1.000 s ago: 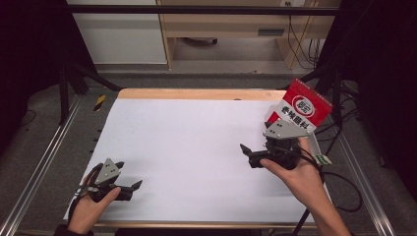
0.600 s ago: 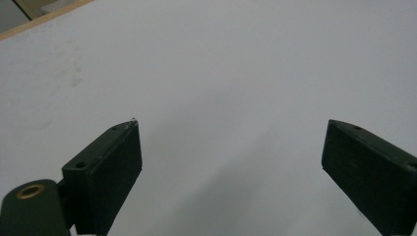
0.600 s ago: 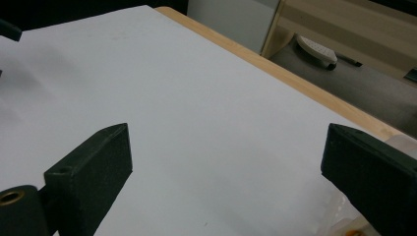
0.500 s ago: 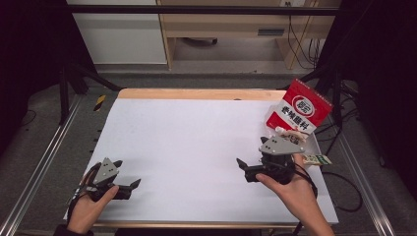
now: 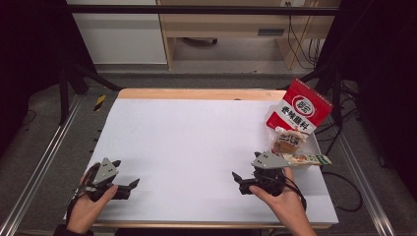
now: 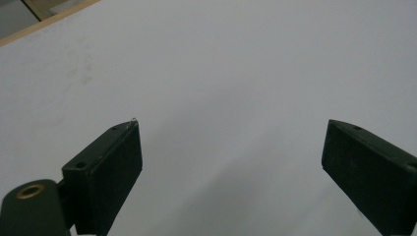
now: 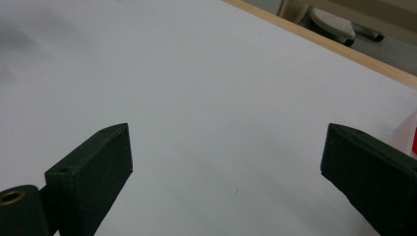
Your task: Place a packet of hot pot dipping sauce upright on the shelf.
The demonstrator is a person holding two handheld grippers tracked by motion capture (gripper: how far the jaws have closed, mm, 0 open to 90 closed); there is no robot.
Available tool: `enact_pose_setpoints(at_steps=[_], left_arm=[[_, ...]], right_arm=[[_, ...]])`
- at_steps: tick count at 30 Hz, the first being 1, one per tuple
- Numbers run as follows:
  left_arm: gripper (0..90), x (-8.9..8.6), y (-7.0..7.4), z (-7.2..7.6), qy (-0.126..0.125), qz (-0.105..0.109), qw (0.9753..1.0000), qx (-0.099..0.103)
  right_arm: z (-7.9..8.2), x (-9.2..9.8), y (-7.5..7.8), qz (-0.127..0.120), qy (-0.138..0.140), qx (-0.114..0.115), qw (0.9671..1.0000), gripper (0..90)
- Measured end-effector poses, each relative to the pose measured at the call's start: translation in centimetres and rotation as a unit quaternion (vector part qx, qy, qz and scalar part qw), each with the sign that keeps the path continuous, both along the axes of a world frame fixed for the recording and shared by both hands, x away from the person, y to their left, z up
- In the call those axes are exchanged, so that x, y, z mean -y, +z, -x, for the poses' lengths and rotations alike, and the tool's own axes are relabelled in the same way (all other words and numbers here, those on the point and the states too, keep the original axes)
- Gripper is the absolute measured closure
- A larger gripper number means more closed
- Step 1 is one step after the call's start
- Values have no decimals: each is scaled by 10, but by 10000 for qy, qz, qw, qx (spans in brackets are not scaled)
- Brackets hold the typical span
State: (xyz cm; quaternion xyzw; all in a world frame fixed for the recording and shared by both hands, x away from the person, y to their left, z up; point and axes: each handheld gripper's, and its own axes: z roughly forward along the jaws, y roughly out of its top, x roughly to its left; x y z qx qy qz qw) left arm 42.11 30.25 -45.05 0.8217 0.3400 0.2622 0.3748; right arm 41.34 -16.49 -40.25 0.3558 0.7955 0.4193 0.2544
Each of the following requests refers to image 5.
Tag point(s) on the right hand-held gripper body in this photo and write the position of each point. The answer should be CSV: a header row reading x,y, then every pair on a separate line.
x,y
268,162

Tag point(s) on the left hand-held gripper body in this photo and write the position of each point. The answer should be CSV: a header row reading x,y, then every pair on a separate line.
x,y
105,172

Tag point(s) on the spout pouch with white cap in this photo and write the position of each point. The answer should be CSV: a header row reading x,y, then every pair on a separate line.
x,y
290,142

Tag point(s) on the beige and green snack packet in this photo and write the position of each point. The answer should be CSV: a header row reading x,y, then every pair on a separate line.
x,y
308,160

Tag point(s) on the red seasoning packet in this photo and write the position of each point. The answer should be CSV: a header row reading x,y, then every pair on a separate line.
x,y
305,105

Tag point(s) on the person's left hand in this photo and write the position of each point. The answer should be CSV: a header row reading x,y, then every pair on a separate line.
x,y
85,213

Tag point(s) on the person's right hand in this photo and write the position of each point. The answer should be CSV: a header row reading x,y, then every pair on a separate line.
x,y
288,206

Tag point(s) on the yellow and black floor tape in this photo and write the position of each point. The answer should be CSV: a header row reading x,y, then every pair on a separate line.
x,y
100,102

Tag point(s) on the dark grey rectangular panel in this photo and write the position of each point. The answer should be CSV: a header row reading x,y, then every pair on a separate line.
x,y
271,32

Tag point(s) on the white cabinet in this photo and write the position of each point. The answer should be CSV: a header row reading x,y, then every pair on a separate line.
x,y
121,39

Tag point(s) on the black curved object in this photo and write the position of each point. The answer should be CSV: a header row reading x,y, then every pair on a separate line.
x,y
200,41

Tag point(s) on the light wooden desk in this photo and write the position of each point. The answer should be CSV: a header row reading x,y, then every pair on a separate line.
x,y
213,24

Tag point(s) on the black curtain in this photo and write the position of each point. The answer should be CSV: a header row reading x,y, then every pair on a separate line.
x,y
387,65
26,49

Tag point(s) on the black horizontal bar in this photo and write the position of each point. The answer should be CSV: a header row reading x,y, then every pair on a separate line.
x,y
196,10

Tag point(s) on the aluminium floor rail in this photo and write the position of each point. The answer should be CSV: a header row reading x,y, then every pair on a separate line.
x,y
46,157
371,196

